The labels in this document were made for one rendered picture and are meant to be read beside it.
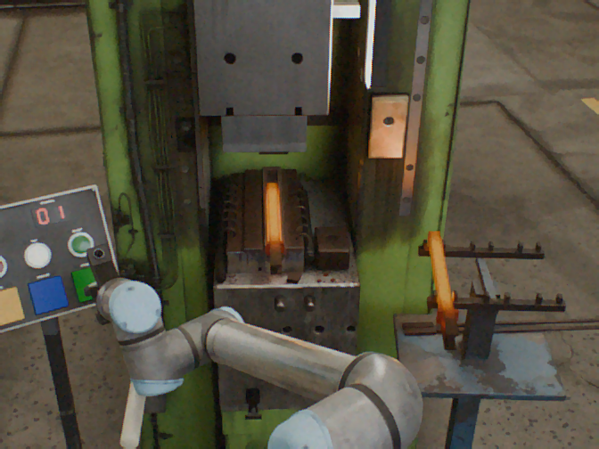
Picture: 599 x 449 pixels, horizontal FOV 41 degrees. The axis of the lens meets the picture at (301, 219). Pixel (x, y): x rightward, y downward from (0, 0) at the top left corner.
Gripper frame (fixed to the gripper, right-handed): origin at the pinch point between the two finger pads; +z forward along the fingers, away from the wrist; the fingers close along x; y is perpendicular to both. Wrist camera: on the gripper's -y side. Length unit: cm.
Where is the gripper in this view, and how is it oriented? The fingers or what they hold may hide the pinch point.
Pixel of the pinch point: (98, 282)
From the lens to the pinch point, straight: 185.7
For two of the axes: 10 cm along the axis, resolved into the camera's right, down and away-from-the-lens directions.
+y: 2.2, 9.7, 1.0
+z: -4.2, 0.0, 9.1
